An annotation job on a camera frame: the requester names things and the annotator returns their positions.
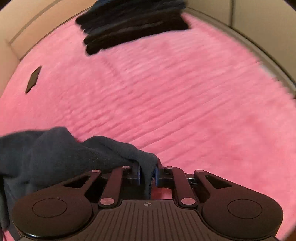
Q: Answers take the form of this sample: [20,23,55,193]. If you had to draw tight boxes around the dark navy fleece pants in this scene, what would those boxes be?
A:
[1,127,158,230]

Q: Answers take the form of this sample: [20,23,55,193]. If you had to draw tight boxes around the stack of folded dark clothes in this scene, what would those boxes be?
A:
[76,1,189,55]

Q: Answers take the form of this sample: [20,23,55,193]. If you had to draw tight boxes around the pink plush bed blanket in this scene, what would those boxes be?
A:
[1,14,295,240]

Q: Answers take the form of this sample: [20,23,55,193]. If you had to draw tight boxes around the black smartphone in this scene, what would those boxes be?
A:
[25,66,42,94]

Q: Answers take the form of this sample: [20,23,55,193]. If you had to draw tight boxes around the wooden bed headboard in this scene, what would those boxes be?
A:
[1,1,295,93]

